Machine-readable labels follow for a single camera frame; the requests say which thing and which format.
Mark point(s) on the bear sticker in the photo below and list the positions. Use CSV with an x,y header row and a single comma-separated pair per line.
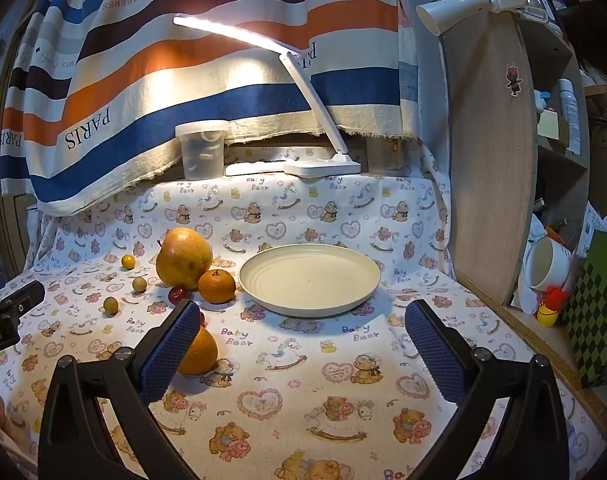
x,y
514,80

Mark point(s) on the small green-yellow fruit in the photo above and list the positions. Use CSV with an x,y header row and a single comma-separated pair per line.
x,y
139,284
110,305

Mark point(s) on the large yellow apple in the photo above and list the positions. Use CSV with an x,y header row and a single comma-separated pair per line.
x,y
183,260

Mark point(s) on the bear print cloth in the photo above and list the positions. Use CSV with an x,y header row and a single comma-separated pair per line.
x,y
303,385

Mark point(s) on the orange mandarin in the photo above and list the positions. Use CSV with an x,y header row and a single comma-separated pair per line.
x,y
204,355
217,286

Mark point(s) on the small yellow fruit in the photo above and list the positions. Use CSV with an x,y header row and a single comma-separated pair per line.
x,y
128,261

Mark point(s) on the clear lidded plastic container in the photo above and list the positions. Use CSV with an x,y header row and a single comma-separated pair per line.
x,y
202,152

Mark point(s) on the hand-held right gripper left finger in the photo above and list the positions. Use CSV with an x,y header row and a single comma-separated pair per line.
x,y
168,355

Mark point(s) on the green checkered box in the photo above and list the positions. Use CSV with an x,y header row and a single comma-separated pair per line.
x,y
598,310

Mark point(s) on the pale yellow box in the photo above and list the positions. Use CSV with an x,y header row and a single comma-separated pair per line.
x,y
547,125

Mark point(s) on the white spray bottle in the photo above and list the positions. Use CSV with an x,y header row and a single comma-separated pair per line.
x,y
569,115

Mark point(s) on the yellow and red toy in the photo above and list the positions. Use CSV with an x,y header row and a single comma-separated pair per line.
x,y
551,307

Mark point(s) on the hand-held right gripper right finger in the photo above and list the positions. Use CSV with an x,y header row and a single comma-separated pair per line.
x,y
433,355

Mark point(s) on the white cup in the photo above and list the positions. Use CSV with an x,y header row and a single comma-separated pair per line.
x,y
546,265

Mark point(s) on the striped cloth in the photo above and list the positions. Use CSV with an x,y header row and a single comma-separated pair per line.
x,y
183,105

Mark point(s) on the wooden shelf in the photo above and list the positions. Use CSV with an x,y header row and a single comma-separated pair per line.
x,y
582,170

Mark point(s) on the cream round plate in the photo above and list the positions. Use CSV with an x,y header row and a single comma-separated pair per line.
x,y
308,280

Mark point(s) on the white desk lamp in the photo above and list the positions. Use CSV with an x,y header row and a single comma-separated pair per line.
x,y
308,95

